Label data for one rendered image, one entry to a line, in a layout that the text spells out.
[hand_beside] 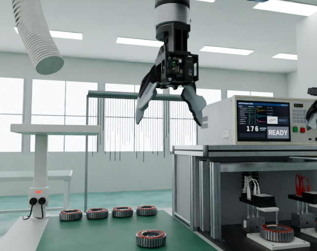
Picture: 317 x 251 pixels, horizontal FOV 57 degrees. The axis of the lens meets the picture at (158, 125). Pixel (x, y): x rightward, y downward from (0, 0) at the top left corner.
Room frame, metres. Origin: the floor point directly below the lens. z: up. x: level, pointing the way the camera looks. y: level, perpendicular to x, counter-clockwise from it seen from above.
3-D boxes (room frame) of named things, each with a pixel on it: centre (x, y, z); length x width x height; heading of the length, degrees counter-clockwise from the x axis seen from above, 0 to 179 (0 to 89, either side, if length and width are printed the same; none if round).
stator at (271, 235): (1.07, -0.43, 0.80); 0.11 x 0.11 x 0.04
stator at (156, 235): (1.11, 0.03, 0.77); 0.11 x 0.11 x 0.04
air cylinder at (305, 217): (1.27, -0.62, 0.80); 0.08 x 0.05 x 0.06; 105
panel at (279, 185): (1.34, -0.47, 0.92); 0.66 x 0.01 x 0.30; 105
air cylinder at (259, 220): (1.21, -0.39, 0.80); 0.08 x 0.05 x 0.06; 105
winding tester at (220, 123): (1.41, -0.47, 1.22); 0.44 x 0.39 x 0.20; 105
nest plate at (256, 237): (1.07, -0.43, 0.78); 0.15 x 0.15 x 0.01; 15
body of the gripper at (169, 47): (0.59, -0.03, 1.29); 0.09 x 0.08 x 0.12; 20
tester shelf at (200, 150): (1.41, -0.46, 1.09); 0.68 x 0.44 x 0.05; 105
